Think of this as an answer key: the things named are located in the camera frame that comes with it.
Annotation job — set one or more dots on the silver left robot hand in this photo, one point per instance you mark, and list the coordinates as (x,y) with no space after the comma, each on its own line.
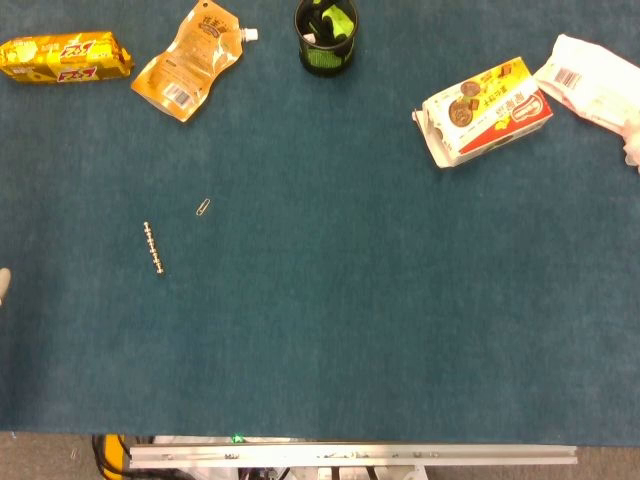
(3,282)

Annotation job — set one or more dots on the pink bath pouf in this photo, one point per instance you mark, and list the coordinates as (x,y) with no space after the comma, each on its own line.
(633,150)

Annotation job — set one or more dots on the orange spout pouch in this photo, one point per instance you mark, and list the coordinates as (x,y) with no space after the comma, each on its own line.
(195,60)

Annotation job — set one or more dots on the opened cookie box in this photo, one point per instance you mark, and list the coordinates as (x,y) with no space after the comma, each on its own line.
(495,107)

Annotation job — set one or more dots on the aluminium frame rail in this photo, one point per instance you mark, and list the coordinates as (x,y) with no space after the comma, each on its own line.
(350,454)

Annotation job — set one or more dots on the white plastic package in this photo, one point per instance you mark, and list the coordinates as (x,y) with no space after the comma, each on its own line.
(595,85)

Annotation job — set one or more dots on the yellow snack package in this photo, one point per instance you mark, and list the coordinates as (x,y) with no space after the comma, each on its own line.
(45,60)

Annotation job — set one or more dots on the teal felt table cloth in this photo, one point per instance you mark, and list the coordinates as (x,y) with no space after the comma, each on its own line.
(350,300)

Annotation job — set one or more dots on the silver beaded metal chain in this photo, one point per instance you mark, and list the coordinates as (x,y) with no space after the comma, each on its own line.
(153,250)

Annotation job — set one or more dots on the black mesh pen holder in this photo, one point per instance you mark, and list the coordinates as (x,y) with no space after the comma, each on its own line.
(325,60)

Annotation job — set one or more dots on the metal paper clip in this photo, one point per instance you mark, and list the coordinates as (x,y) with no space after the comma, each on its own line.
(203,207)

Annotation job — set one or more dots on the green and black item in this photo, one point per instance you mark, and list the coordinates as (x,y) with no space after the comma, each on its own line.
(338,21)

